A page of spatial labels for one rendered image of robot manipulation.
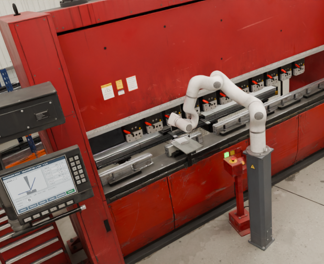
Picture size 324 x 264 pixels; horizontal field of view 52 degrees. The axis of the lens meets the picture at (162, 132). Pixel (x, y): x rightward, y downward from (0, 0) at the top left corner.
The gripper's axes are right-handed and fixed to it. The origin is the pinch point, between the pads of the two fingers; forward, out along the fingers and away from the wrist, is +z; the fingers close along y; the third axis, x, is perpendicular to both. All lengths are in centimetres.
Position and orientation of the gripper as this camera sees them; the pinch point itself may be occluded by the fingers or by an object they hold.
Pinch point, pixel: (168, 116)
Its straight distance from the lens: 284.3
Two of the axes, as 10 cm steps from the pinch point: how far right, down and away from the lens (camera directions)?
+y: -3.8, 9.2, 1.3
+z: -4.9, -3.2, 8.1
